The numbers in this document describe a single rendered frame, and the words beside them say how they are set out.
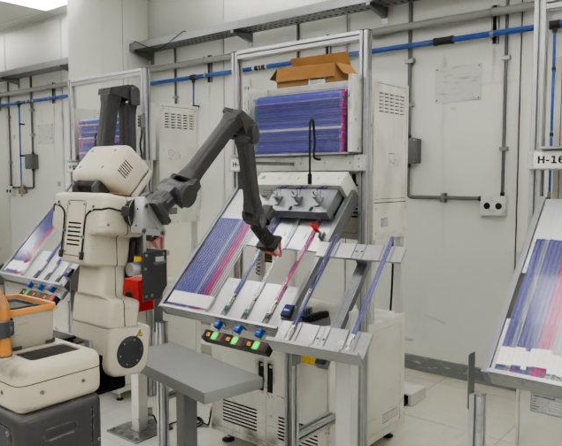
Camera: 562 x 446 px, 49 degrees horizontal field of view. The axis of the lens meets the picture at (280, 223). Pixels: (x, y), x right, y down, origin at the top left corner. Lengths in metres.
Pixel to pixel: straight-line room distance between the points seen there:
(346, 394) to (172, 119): 2.15
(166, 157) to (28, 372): 2.27
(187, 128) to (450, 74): 1.67
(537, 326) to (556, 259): 0.26
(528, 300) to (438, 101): 2.27
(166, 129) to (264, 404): 1.74
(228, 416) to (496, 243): 1.92
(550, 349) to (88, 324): 1.41
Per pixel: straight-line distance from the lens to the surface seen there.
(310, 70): 3.21
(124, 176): 2.02
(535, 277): 2.11
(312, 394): 2.71
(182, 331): 3.96
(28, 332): 1.88
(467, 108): 4.04
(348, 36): 2.77
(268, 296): 2.47
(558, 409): 2.25
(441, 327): 4.19
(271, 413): 2.89
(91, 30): 5.81
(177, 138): 3.83
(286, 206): 2.69
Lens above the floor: 1.29
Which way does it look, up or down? 4 degrees down
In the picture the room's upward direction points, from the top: straight up
